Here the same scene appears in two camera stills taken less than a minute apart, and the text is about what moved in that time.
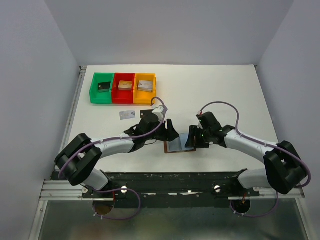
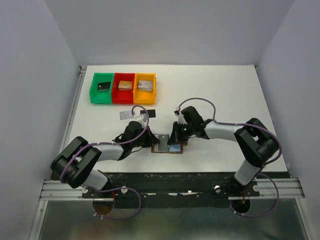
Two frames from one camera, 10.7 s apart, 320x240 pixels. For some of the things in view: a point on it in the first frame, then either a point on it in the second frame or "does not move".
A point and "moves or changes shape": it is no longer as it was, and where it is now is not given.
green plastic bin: (100, 89) does not move
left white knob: (124, 191) does not move
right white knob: (217, 188) does not move
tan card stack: (125, 85) does not move
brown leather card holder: (177, 145) moves or changes shape
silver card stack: (145, 86) does not move
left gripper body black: (161, 133) to (143, 141)
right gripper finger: (193, 138) to (174, 137)
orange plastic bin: (141, 97) does not move
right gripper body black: (204, 138) to (185, 131)
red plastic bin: (123, 96) does not move
